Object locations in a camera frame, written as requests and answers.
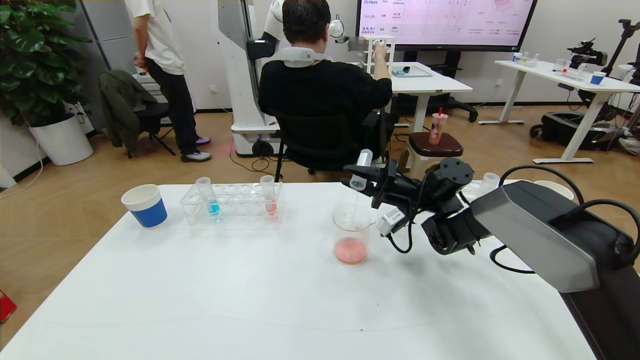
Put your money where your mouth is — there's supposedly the red pigment test tube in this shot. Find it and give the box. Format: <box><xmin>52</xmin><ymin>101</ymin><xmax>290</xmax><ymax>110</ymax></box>
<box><xmin>349</xmin><ymin>149</ymin><xmax>375</xmax><ymax>192</ymax></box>
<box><xmin>260</xmin><ymin>175</ymin><xmax>279</xmax><ymax>217</ymax></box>

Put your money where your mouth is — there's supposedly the blue pigment test tube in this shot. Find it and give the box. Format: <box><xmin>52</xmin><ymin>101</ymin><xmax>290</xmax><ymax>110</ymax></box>
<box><xmin>196</xmin><ymin>176</ymin><xmax>222</xmax><ymax>217</ymax></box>

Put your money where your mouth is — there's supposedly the clear glass beaker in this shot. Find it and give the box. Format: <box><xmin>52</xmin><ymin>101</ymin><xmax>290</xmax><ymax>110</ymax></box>
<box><xmin>332</xmin><ymin>202</ymin><xmax>376</xmax><ymax>265</ymax></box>

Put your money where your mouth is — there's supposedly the clear acrylic test tube rack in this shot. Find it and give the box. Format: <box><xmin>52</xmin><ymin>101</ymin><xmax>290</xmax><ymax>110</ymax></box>
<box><xmin>180</xmin><ymin>181</ymin><xmax>286</xmax><ymax>226</ymax></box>
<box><xmin>462</xmin><ymin>181</ymin><xmax>501</xmax><ymax>202</ymax></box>

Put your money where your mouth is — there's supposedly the yellow pigment test tube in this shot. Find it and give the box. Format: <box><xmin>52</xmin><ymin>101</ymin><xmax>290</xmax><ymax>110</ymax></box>
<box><xmin>480</xmin><ymin>172</ymin><xmax>501</xmax><ymax>197</ymax></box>

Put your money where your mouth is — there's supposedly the black office chair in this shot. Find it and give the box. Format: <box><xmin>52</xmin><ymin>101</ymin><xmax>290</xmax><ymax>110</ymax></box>
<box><xmin>274</xmin><ymin>111</ymin><xmax>396</xmax><ymax>182</ymax></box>

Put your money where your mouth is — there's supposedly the seated person in black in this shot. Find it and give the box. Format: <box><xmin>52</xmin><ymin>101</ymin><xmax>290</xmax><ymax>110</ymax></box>
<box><xmin>257</xmin><ymin>0</ymin><xmax>396</xmax><ymax>171</ymax></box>

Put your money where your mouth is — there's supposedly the beige stool with brown seat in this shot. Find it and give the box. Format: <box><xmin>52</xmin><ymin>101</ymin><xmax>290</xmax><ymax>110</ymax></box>
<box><xmin>398</xmin><ymin>132</ymin><xmax>464</xmax><ymax>181</ymax></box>

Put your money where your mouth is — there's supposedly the white neck band device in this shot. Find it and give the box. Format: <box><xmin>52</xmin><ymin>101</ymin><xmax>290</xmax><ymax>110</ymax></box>
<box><xmin>276</xmin><ymin>46</ymin><xmax>331</xmax><ymax>68</ymax></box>

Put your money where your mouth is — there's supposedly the pink drink cup with straw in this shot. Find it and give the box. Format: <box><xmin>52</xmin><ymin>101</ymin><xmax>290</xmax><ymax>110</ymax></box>
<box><xmin>429</xmin><ymin>107</ymin><xmax>450</xmax><ymax>146</ymax></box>

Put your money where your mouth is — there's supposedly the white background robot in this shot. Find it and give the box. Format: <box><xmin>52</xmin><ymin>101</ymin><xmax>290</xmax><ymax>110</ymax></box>
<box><xmin>217</xmin><ymin>0</ymin><xmax>288</xmax><ymax>158</ymax></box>

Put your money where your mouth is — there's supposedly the white small drawer unit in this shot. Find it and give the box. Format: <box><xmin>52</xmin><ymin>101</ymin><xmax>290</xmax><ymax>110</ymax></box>
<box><xmin>361</xmin><ymin>35</ymin><xmax>396</xmax><ymax>76</ymax></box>

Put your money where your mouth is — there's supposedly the grey tray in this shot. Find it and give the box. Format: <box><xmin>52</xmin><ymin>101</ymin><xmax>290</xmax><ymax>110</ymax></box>
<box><xmin>391</xmin><ymin>65</ymin><xmax>433</xmax><ymax>79</ymax></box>

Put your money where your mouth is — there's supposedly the black screen stand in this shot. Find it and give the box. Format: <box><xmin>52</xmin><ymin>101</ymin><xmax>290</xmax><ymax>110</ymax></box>
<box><xmin>395</xmin><ymin>50</ymin><xmax>478</xmax><ymax>123</ymax></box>

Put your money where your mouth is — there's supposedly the blue and white paper cup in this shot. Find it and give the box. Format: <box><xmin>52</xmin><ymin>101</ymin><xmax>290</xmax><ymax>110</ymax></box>
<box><xmin>534</xmin><ymin>180</ymin><xmax>576</xmax><ymax>201</ymax></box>
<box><xmin>121</xmin><ymin>184</ymin><xmax>168</xmax><ymax>229</ymax></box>

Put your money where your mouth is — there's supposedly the black thin-legged chair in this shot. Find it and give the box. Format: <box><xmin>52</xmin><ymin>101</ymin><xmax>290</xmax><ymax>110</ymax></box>
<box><xmin>127</xmin><ymin>101</ymin><xmax>177</xmax><ymax>160</ymax></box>

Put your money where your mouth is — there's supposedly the dark green jacket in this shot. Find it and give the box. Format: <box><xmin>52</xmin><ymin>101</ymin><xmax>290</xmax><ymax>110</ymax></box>
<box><xmin>98</xmin><ymin>70</ymin><xmax>158</xmax><ymax>155</ymax></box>

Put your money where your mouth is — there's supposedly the standing person in white shirt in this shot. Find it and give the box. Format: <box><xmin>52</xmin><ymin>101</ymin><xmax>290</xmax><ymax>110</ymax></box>
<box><xmin>125</xmin><ymin>0</ymin><xmax>212</xmax><ymax>163</ymax></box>

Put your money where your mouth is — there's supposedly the long white desk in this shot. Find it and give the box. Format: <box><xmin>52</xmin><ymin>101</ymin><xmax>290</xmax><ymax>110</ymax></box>
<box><xmin>477</xmin><ymin>60</ymin><xmax>640</xmax><ymax>165</ymax></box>

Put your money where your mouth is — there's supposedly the white plant pot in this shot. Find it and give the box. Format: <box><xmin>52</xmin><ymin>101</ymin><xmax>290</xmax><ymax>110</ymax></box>
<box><xmin>29</xmin><ymin>114</ymin><xmax>95</xmax><ymax>167</ymax></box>

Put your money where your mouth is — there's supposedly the green leafy plant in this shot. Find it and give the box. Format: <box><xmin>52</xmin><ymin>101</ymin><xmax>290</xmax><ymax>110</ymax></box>
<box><xmin>0</xmin><ymin>0</ymin><xmax>93</xmax><ymax>128</ymax></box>

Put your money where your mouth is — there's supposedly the black tripod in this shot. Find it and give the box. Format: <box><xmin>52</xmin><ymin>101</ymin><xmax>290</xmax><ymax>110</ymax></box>
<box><xmin>600</xmin><ymin>19</ymin><xmax>640</xmax><ymax>85</ymax></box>

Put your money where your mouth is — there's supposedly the red flat object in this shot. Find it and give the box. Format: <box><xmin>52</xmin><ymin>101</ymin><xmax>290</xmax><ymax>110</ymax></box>
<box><xmin>0</xmin><ymin>289</ymin><xmax>19</xmax><ymax>325</ymax></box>

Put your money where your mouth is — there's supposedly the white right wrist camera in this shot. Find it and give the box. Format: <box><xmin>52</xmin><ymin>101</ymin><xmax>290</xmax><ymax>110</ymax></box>
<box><xmin>376</xmin><ymin>209</ymin><xmax>406</xmax><ymax>237</ymax></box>

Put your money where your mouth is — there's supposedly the large wall display screen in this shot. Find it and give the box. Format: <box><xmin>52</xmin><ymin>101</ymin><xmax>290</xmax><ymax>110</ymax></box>
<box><xmin>355</xmin><ymin>0</ymin><xmax>538</xmax><ymax>52</ymax></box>

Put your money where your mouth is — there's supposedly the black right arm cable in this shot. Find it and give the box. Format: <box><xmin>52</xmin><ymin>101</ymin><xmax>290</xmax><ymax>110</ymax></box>
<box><xmin>490</xmin><ymin>164</ymin><xmax>640</xmax><ymax>275</ymax></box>

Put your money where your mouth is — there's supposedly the black camera rig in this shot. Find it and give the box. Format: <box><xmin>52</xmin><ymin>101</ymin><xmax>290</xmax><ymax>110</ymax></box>
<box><xmin>566</xmin><ymin>38</ymin><xmax>608</xmax><ymax>70</ymax></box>

